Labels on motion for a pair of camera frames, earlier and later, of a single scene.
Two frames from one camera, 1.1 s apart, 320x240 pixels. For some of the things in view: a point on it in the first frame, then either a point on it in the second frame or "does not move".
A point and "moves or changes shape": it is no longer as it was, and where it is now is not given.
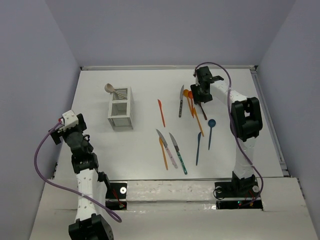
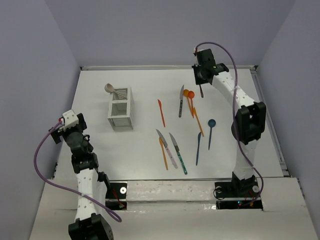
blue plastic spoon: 211,123 does not move
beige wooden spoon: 109,89 does not move
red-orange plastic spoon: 191,96 does not move
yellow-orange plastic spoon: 186,93 does not move
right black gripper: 197,98 to 198,81
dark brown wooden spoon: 203,112 moves or changes shape
